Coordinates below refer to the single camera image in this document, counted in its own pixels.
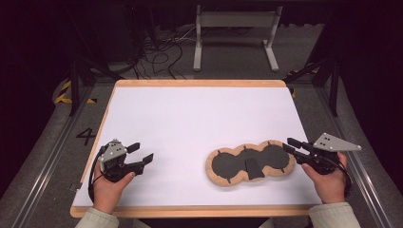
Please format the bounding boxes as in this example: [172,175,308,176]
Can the beige fleece plush pad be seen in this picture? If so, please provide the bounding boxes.
[205,140,297,188]

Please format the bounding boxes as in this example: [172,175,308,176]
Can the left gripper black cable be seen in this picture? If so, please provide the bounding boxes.
[87,147,107,204]

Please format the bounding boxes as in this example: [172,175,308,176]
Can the bundle of black floor cables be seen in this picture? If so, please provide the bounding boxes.
[125,26,198,81]

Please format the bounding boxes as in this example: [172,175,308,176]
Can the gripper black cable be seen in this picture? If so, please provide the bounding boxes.
[87,147,107,204]
[329,156,354,200]

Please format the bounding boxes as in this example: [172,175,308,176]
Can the person's left hand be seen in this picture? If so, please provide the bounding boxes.
[92,162,137,215]

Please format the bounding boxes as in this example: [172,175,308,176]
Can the black metal stand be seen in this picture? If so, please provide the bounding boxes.
[282,56,342,117]
[64,6,125,117]

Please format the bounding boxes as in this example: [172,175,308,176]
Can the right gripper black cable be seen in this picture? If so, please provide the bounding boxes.
[329,156,354,200]

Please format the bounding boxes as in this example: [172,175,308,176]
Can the yellow black floor tape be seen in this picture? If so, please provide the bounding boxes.
[53,79,98,105]

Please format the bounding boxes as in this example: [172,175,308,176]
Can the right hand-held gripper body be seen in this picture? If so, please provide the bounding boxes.
[294,132,363,176]

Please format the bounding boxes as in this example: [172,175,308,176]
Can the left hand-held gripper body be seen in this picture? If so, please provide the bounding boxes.
[97,138,146,183]

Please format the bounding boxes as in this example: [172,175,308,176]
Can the person's right hand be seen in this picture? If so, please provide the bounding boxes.
[300,151,350,205]

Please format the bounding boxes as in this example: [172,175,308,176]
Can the white metal stand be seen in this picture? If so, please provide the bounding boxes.
[192,4,284,72]

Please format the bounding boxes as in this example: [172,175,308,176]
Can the aluminium floor rail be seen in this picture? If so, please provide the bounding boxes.
[11,85,97,228]
[316,85,397,228]

